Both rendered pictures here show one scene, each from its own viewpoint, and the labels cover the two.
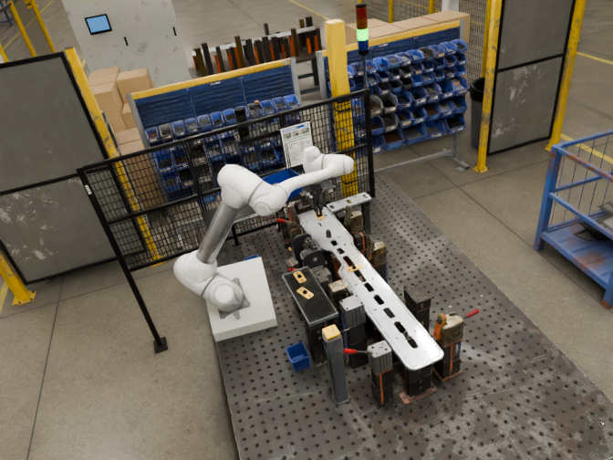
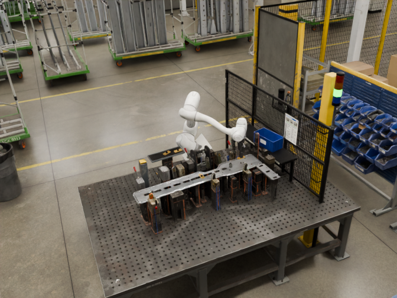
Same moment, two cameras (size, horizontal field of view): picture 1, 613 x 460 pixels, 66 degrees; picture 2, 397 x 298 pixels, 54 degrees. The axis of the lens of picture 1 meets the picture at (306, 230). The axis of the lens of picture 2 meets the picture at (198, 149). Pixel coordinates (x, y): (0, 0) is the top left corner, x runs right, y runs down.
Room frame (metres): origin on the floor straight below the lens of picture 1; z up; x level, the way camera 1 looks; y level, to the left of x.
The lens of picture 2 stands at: (1.41, -3.37, 3.25)
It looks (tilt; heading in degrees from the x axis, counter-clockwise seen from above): 31 degrees down; 81
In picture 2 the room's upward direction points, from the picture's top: 3 degrees counter-clockwise
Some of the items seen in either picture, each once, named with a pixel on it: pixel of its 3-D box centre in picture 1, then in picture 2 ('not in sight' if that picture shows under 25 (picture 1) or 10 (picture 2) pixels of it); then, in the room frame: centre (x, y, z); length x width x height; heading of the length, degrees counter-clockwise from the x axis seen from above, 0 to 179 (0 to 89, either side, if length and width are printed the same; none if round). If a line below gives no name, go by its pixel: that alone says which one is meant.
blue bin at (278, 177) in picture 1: (276, 188); (268, 139); (2.78, 0.15, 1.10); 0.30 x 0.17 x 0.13; 116
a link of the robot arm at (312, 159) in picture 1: (314, 160); (241, 126); (2.39, -0.10, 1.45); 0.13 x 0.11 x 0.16; 65
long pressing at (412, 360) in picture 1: (357, 270); (199, 177); (1.93, -0.23, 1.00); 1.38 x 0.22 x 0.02; 16
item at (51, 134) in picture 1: (46, 187); (275, 80); (3.57, 2.04, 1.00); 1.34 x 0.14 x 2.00; 102
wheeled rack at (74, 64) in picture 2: not in sight; (56, 37); (-0.27, 6.44, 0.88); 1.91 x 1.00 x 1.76; 103
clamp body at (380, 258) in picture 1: (379, 269); (215, 193); (2.06, -0.37, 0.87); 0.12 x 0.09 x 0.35; 106
